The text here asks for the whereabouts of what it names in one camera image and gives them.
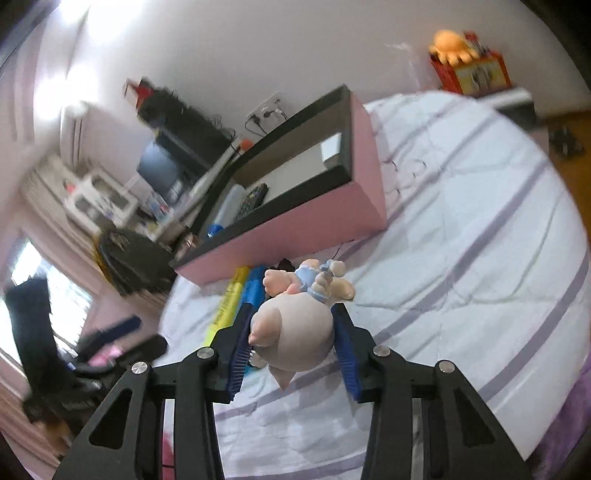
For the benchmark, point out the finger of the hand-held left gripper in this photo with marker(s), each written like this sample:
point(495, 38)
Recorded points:
point(120, 326)
point(145, 348)

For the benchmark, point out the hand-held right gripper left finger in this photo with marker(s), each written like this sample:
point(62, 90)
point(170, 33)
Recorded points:
point(240, 355)

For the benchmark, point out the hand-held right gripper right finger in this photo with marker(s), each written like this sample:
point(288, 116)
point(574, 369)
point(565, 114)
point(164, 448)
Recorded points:
point(346, 355)

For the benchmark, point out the pink pig figurine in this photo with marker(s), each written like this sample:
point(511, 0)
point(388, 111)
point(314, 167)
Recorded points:
point(295, 332)

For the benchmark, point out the pink storage box black rim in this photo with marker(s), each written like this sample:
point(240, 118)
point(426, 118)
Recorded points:
point(323, 217)

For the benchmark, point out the white bottle blue cap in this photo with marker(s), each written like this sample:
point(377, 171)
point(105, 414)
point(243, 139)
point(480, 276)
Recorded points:
point(228, 207)

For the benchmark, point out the black remote control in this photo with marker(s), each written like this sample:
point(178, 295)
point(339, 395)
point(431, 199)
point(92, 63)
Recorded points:
point(251, 201)

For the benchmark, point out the yellow highlighter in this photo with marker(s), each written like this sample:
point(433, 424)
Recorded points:
point(226, 304)

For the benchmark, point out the blue highlighter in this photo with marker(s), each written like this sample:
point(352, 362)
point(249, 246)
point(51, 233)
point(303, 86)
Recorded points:
point(251, 293)

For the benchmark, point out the black hair accessory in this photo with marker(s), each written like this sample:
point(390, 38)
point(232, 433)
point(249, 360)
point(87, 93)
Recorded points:
point(282, 266)

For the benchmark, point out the brown cylindrical cup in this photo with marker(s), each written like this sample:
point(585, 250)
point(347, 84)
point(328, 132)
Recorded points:
point(187, 242)

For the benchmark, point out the white glass-door cabinet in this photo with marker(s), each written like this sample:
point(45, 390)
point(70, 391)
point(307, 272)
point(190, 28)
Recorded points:
point(99, 198)

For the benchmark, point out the white desk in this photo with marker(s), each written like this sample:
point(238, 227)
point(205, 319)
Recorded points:
point(203, 189)

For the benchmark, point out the black computer monitor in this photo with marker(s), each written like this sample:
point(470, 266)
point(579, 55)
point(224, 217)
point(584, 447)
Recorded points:
point(159, 168)

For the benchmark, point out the large black speaker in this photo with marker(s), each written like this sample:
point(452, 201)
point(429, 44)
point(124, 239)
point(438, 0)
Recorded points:
point(194, 136)

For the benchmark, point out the purple floral blanket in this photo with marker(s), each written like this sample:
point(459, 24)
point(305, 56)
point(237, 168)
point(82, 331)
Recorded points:
point(554, 438)

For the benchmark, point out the small black speaker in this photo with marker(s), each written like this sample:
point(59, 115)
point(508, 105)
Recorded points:
point(159, 106)

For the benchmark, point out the red and white box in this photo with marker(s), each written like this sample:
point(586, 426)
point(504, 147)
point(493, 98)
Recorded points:
point(137, 91)

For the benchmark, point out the clear plastic bag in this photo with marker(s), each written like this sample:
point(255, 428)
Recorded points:
point(406, 64)

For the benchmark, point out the white and black low cabinet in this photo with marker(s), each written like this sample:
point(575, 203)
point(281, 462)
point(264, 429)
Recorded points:
point(512, 104)

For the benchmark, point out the black bathroom scale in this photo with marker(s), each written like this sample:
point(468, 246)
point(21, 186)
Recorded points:
point(565, 142)

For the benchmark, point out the red tin box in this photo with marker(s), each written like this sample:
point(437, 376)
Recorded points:
point(480, 74)

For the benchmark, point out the orange octopus plush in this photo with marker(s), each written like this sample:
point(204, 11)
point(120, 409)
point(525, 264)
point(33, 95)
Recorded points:
point(447, 45)

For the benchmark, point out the white wall outlet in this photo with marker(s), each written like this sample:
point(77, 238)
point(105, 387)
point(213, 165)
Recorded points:
point(265, 107)

